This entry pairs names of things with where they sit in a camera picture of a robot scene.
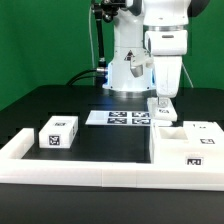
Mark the white cabinet door with tag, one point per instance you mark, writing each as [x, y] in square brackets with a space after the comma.
[204, 132]

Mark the white cabinet top box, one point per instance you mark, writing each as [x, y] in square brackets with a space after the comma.
[58, 132]

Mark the white U-shaped obstacle wall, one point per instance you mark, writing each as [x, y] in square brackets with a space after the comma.
[15, 168]

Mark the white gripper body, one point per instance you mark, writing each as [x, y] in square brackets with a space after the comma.
[167, 70]

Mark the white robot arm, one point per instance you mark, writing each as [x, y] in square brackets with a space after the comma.
[150, 38]

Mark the white base tag plate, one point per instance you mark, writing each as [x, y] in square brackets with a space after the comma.
[120, 118]

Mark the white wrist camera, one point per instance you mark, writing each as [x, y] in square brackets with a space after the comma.
[138, 62]

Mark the white cabinet body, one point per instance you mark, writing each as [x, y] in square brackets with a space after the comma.
[171, 146]

